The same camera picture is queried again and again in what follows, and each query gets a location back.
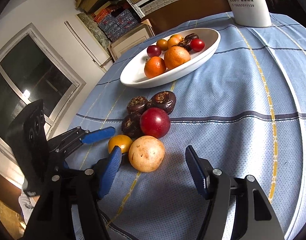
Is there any orange with stem dimple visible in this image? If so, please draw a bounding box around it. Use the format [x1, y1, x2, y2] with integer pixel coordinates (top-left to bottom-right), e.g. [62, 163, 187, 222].
[108, 134, 133, 154]

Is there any dark water chestnut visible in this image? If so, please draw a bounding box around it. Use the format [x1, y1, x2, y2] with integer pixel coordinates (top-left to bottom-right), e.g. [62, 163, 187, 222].
[126, 96, 148, 114]
[147, 90, 176, 115]
[177, 40, 192, 51]
[122, 112, 143, 138]
[184, 33, 199, 41]

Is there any yellow pale fruit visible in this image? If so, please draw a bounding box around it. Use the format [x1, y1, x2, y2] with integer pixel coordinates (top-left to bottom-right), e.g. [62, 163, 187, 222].
[129, 135, 165, 173]

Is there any large red plum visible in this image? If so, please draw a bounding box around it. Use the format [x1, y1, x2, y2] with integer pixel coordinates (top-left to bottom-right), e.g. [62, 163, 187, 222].
[140, 107, 170, 139]

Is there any red plum back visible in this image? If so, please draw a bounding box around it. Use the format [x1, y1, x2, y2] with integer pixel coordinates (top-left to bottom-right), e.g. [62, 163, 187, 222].
[146, 45, 162, 57]

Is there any smooth orange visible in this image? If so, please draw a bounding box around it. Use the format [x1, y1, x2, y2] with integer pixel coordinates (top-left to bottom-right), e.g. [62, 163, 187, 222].
[156, 39, 168, 51]

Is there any wrinkled tangerine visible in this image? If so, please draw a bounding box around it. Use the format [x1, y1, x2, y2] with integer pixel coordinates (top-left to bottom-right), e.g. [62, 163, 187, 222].
[164, 46, 190, 69]

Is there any small orange fruit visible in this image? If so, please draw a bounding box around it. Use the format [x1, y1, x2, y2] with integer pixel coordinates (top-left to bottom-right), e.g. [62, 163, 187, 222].
[167, 37, 181, 49]

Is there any small orange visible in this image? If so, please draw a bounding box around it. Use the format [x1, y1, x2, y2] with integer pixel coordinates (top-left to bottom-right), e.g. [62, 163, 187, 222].
[171, 34, 183, 41]

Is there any small red cherry tomato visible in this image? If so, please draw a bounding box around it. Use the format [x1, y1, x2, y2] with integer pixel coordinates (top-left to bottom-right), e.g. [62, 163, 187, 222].
[190, 38, 205, 52]

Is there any dark glass window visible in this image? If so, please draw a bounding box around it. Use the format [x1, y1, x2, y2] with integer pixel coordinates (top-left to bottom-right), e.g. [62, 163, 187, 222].
[0, 23, 87, 165]

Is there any blue checked tablecloth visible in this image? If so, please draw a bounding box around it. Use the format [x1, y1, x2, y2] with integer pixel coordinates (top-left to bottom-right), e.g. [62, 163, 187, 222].
[71, 12, 306, 239]

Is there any stack of blue patterned boxes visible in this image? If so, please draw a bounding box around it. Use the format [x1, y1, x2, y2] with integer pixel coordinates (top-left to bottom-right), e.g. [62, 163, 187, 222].
[98, 9, 138, 42]

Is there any framed wooden panel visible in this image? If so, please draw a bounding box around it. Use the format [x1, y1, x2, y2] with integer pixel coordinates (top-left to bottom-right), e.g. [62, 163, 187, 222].
[109, 23, 155, 61]

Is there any brown wooden cabinet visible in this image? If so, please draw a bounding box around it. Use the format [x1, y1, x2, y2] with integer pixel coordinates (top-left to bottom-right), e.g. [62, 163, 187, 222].
[142, 0, 231, 34]

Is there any white thermos jug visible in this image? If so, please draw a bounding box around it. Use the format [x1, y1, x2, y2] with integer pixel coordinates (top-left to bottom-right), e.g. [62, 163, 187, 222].
[228, 0, 272, 28]

